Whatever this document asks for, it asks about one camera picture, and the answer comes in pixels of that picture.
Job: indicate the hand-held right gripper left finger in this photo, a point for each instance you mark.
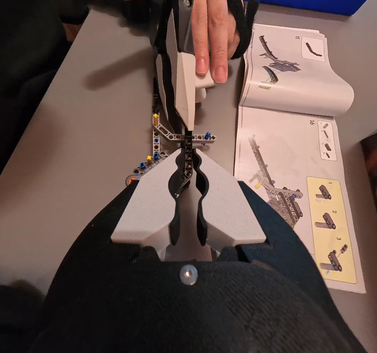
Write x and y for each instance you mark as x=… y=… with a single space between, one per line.
x=141 y=211

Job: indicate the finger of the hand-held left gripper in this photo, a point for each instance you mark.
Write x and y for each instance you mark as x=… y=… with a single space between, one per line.
x=165 y=81
x=185 y=93

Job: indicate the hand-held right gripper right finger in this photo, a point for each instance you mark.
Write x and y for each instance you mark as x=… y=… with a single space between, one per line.
x=232 y=211

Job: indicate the grey toy brick assembly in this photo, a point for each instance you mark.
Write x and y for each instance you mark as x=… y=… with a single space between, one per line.
x=155 y=146

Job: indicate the black toy brick beam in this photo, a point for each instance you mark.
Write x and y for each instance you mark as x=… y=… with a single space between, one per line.
x=186 y=164

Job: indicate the grey desk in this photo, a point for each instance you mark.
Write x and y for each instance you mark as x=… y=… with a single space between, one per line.
x=88 y=123

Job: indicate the person's left hand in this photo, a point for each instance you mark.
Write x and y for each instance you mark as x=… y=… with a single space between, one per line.
x=218 y=28

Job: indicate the building instruction booklet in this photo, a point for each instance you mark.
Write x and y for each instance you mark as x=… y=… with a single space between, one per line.
x=279 y=152

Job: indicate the person's dark clothing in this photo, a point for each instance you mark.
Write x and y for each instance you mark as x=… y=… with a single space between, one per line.
x=23 y=49

